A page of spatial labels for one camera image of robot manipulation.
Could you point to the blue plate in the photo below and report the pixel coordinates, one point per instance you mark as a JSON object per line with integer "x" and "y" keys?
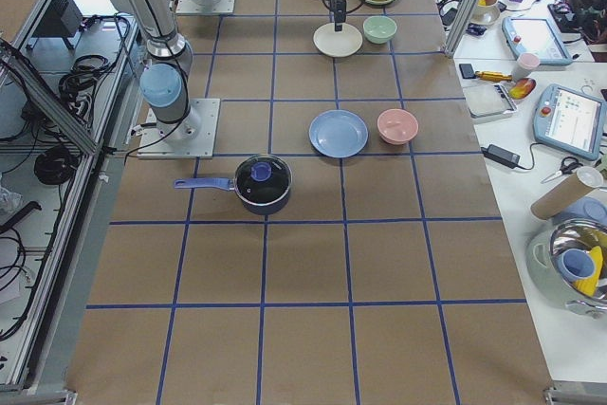
{"x": 338, "y": 133}

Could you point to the cream white plate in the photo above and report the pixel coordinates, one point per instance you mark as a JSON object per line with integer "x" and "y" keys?
{"x": 337, "y": 44}

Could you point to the green bowl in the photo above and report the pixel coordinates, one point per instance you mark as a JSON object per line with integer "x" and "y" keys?
{"x": 379, "y": 29}

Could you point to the pink bowl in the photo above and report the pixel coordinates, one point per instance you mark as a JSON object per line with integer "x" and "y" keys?
{"x": 397, "y": 126}

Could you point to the white bowl with fruit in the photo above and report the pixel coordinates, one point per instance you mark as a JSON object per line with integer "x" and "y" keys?
{"x": 482, "y": 10}

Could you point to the kitchen scale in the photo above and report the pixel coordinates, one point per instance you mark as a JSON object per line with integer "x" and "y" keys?
{"x": 489, "y": 102}

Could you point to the far teach pendant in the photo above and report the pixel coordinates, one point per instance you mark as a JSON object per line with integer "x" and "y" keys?
{"x": 537, "y": 36}

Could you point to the teach pendant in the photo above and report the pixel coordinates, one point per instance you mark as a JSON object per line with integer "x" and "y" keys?
{"x": 537, "y": 36}
{"x": 569, "y": 120}

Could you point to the white paper cup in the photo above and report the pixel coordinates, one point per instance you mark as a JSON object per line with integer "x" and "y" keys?
{"x": 526, "y": 63}

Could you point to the blue saucepan with lid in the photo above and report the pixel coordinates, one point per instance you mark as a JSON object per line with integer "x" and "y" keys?
{"x": 261, "y": 182}

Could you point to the toy mango fruit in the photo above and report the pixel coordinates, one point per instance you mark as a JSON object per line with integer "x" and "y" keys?
{"x": 522, "y": 88}

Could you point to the black power adapter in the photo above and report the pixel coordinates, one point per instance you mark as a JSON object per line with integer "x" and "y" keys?
{"x": 501, "y": 156}

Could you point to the near teach pendant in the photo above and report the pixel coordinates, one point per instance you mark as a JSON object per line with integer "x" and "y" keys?
{"x": 569, "y": 120}

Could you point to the black control box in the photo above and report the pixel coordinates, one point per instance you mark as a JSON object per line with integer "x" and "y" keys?
{"x": 61, "y": 20}

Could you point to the scissors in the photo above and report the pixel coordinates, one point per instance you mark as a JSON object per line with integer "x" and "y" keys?
{"x": 569, "y": 165}

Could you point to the cardboard tube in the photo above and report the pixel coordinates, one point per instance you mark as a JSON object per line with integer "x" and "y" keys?
{"x": 584, "y": 180}

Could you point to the blue cup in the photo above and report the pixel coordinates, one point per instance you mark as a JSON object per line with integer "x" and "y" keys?
{"x": 575, "y": 264}

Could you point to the metal mixing bowl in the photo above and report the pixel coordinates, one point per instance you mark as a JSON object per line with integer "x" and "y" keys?
{"x": 583, "y": 297}

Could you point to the aluminium frame post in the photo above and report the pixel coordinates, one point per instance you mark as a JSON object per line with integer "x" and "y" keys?
{"x": 467, "y": 4}

